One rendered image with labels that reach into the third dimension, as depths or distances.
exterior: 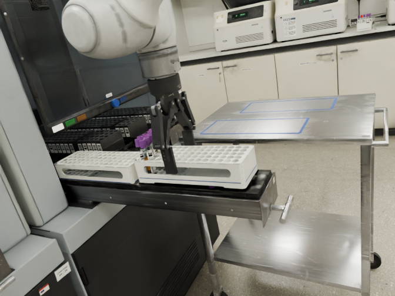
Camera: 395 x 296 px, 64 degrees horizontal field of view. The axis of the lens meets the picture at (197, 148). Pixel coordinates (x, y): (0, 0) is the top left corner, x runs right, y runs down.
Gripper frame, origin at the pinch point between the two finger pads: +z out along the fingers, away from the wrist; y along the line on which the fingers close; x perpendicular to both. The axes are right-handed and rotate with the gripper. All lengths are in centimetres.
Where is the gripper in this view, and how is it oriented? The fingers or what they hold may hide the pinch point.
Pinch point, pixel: (180, 155)
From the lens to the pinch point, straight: 79.9
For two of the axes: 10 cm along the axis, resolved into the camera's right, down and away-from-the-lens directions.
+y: 4.4, -4.0, 8.1
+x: -8.8, 0.0, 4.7
